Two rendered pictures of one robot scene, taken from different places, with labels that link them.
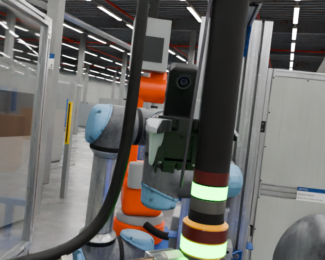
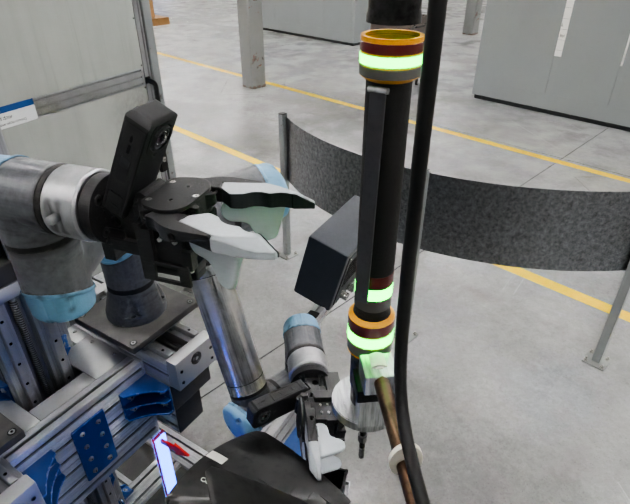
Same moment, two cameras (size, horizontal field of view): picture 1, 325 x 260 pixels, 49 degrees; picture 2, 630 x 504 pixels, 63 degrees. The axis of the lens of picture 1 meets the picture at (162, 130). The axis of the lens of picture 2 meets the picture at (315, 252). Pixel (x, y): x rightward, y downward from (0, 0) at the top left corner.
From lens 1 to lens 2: 0.43 m
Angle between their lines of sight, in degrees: 67
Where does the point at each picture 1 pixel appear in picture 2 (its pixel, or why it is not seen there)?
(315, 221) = not seen: hidden behind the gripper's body
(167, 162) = (199, 265)
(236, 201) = not seen: outside the picture
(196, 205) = (380, 307)
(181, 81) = (163, 139)
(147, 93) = not seen: outside the picture
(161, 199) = (87, 298)
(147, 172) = (46, 276)
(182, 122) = (199, 203)
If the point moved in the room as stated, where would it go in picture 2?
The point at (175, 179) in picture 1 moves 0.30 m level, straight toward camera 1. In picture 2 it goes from (87, 258) to (311, 340)
